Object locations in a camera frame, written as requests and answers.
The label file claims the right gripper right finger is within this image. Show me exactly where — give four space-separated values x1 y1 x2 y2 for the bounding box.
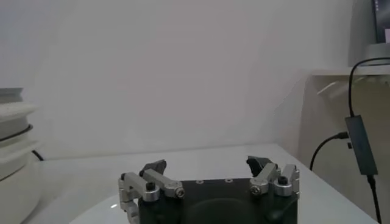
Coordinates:
246 155 301 198

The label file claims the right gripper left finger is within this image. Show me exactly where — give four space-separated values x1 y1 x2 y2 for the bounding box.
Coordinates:
118 159 186 224

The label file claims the grey usb hub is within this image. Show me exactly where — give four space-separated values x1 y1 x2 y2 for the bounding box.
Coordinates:
344 114 379 177

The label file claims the cream electric cooker base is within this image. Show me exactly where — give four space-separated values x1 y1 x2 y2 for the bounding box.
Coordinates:
0 139 43 224

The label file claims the grey computer monitor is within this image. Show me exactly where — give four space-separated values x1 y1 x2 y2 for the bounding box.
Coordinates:
348 0 390 67

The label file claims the black hub side cable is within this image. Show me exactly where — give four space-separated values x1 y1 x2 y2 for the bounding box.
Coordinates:
309 131 350 171

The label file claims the black hub end cable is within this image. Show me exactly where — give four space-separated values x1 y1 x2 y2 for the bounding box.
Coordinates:
366 174 383 224
348 57 390 118

